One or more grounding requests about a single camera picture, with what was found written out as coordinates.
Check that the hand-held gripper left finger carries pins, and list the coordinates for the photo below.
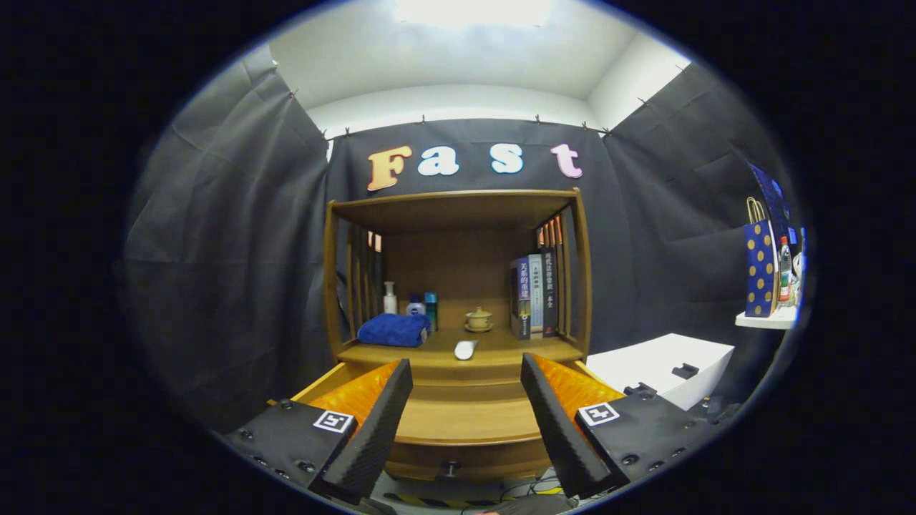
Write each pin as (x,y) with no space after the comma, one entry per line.
(378,429)

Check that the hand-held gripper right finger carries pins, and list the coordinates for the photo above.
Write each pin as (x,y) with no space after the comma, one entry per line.
(554,429)

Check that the white tube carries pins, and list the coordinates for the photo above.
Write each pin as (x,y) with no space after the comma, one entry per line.
(465,350)

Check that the wooden countertop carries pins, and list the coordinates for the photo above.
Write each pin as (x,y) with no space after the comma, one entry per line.
(515,347)

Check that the wooden cabinet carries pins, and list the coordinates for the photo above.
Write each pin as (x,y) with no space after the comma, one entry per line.
(458,272)

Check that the blue folded towel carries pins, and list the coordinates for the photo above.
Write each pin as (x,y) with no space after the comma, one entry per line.
(393,330)

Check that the white box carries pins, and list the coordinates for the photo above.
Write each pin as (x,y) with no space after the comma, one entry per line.
(651,361)

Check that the white pump bottle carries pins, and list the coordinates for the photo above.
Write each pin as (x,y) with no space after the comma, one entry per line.
(390,304)

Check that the white bottle with blue cap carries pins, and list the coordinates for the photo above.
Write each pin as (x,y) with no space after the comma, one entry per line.
(416,309)

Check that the pale blue book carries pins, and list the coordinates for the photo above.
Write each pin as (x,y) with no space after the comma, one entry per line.
(536,300)

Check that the teal bottle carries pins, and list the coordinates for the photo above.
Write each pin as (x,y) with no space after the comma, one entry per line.
(431,307)

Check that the beige lidded teacup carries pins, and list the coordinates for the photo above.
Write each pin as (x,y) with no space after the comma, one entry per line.
(479,320)

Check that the black book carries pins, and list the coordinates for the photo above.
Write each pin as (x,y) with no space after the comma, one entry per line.
(550,293)

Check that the black backdrop cloth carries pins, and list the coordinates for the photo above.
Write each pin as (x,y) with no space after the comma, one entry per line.
(229,250)

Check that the white side shelf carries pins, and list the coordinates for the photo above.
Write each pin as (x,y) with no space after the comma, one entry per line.
(766,320)

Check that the blue polka-dot gift bag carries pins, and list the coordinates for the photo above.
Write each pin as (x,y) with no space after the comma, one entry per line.
(760,272)

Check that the red label plastic bottle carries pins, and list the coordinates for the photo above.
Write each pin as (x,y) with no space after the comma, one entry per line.
(785,275)

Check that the computer monitor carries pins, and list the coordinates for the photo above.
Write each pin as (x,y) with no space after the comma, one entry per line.
(771,193)

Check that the ceiling light panel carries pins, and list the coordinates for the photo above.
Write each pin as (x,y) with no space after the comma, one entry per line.
(472,11)

